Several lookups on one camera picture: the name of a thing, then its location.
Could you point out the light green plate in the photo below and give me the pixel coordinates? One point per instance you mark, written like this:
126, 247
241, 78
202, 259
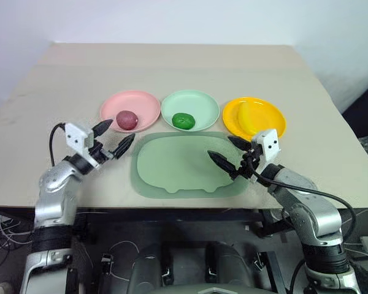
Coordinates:
190, 102

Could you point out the dark rounded shape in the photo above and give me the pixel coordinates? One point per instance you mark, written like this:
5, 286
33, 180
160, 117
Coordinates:
151, 266

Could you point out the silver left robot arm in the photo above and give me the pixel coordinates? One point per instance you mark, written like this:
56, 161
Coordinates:
53, 196

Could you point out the yellow banana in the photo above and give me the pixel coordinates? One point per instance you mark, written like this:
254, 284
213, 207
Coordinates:
248, 118

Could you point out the black table frame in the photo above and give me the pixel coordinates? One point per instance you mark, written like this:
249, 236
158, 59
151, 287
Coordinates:
171, 216

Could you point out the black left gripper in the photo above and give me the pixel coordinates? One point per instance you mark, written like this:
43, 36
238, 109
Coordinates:
98, 152

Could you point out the yellow plate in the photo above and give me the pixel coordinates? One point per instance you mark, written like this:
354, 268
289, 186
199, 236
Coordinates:
263, 107

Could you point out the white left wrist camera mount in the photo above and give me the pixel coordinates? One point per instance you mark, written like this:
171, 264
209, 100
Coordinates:
76, 137

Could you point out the dark red round fruit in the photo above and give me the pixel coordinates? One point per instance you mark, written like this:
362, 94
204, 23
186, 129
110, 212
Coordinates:
126, 119

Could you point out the green round fruit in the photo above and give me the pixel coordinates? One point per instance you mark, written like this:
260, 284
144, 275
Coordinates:
182, 121

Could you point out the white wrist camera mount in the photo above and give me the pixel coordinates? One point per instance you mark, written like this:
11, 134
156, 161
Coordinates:
271, 145
76, 137

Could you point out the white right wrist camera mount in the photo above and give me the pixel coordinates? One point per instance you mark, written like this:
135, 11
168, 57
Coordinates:
271, 145

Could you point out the pink plate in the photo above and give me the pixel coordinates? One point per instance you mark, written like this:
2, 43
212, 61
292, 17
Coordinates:
138, 102

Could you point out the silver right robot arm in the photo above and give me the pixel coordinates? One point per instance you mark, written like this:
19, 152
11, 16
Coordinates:
316, 214

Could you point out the green tray mat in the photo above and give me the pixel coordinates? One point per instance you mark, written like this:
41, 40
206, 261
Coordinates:
178, 162

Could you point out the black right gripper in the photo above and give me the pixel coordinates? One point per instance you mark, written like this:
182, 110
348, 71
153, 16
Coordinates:
246, 167

